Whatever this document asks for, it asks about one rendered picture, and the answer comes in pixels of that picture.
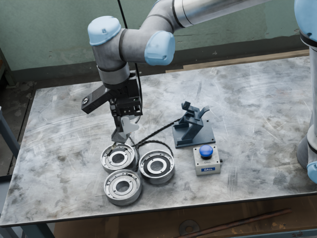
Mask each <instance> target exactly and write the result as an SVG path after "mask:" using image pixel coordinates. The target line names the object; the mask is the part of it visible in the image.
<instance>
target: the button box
mask: <svg viewBox="0 0 317 238"><path fill-rule="evenodd" d="M211 147H212V148H213V153H212V155H211V156H208V157H204V156H202V155H200V153H199V149H200V147H197V148H193V155H194V162H195V169H196V176H200V175H208V174H218V173H220V162H223V161H222V158H221V159H219V156H218V151H217V146H216V145H215V146H211Z"/></svg>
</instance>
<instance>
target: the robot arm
mask: <svg viewBox="0 0 317 238"><path fill-rule="evenodd" d="M267 1H271V0H158V1H157V2H156V3H155V4H154V5H153V7H152V9H151V11H150V13H149V14H148V16H147V18H146V19H145V21H144V22H143V24H142V26H141V27H140V29H139V30H136V29H125V28H121V25H120V23H119V21H118V19H117V18H114V17H112V16H103V17H99V18H97V19H95V20H93V21H92V22H91V23H90V24H89V26H88V34H89V38H90V45H91V46H92V50H93V54H94V57H95V60H96V64H97V67H98V71H99V74H100V78H101V80H102V82H103V85H102V86H100V87H99V88H97V89H96V90H95V91H93V92H92V93H90V94H89V95H87V96H86V97H84V98H83V99H82V105H81V110H82V111H84V112H85V113H86V114H89V113H91V112H92V111H94V110H95V109H97V108H98V107H100V106H101V105H103V104H104V103H106V102H107V101H108V102H109V105H110V110H111V115H112V117H113V118H114V122H115V125H116V128H117V131H118V133H119V134H120V136H122V137H123V138H124V139H126V134H128V133H131V132H134V131H136V130H138V129H139V125H138V124H135V123H131V122H130V120H132V119H134V118H137V117H138V116H141V115H143V113H142V107H141V93H140V89H139V84H138V83H137V78H136V71H135V70H132V71H130V70H129V66H128V62H132V63H141V64H149V65H152V66H155V65H164V66H165V65H168V64H170V63H171V61H172V60H173V57H174V53H175V38H174V36H173V33H174V32H175V31H176V30H180V29H183V28H186V27H188V26H192V25H195V24H198V23H201V22H204V21H208V20H211V19H214V18H217V17H220V16H224V15H227V14H230V13H233V12H236V11H239V10H242V9H246V8H249V7H252V6H255V5H258V4H261V3H264V2H267ZM294 12H295V17H296V20H297V23H298V26H299V28H300V38H301V40H302V42H303V43H305V44H306V45H307V46H309V54H310V71H311V89H312V106H313V111H312V115H311V119H310V123H309V129H308V133H307V134H306V135H305V136H304V138H303V139H302V140H301V141H300V143H299V145H298V149H297V158H298V161H299V163H300V164H301V166H302V167H303V168H304V169H305V170H307V171H308V176H309V178H310V179H311V180H312V181H313V182H314V183H316V184H317V0H295V2H294ZM140 110H141V112H137V111H140Z"/></svg>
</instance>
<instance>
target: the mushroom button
mask: <svg viewBox="0 0 317 238"><path fill-rule="evenodd" d="M199 153H200V155H202V156H204V157H208V156H211V155H212V153H213V148H212V147H211V146H210V145H203V146H201V147H200V149H199Z"/></svg>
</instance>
